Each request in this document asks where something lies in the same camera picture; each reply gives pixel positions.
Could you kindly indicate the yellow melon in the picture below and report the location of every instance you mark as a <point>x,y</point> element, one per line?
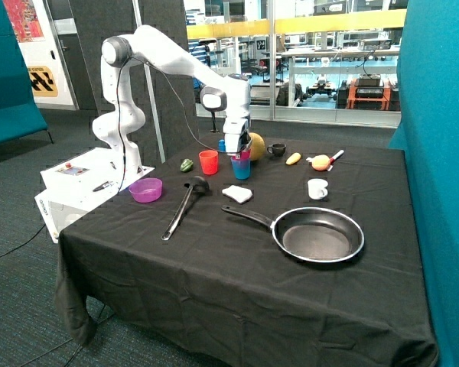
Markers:
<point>258,147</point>

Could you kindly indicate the white mug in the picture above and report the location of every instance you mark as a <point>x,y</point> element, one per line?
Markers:
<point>317,188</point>

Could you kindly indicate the purple plastic bowl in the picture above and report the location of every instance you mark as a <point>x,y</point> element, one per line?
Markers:
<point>146,190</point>

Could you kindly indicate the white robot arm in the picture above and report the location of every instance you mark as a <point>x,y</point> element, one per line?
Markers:
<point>147,45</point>

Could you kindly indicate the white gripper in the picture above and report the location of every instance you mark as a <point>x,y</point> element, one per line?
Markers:
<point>236,135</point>

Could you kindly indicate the pink plastic cup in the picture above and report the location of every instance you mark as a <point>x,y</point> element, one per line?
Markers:
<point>244,155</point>

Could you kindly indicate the white robot control box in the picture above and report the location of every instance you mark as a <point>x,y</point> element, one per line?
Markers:
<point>80,184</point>

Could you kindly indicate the orange toy fruit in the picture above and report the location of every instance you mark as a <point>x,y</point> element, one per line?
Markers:
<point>320,162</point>

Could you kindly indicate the black tablecloth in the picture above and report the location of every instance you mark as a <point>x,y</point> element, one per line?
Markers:
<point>221,286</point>

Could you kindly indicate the black ladle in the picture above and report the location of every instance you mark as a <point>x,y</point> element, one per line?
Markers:
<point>195,183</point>

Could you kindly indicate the blue plastic cup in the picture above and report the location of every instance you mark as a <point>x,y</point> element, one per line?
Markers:
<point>241,167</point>

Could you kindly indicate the teal sofa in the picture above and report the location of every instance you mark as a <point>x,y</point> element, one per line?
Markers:
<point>19,115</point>

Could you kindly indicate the orange-red plastic cup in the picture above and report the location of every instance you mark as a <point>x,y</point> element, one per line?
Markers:
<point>209,160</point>

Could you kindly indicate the black coffee cup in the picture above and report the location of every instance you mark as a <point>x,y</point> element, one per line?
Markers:
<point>277,149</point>

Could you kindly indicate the green toy pepper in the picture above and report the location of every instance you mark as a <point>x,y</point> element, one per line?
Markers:
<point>187,165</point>

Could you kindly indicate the black frying pan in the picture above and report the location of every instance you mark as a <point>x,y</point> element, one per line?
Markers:
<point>312,234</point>

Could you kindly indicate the white folded cloth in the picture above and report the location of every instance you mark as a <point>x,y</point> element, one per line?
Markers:
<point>239,194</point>

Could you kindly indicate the small blue bottle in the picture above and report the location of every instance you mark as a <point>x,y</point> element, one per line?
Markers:
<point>222,146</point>

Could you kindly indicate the teal partition panel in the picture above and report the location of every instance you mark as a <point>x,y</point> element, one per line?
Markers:
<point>428,133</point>

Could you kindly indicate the red white marker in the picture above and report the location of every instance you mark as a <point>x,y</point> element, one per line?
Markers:
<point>334,158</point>

